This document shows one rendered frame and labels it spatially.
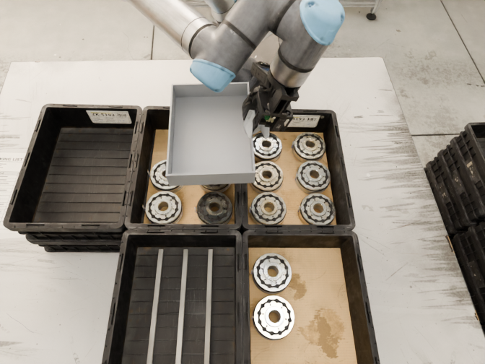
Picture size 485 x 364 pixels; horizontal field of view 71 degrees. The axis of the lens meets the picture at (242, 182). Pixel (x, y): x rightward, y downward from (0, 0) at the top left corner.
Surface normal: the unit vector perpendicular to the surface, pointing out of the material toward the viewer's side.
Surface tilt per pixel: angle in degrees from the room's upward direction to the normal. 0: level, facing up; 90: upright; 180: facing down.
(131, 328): 0
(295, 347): 0
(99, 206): 0
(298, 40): 79
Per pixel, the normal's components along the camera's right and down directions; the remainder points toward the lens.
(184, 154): 0.01, -0.46
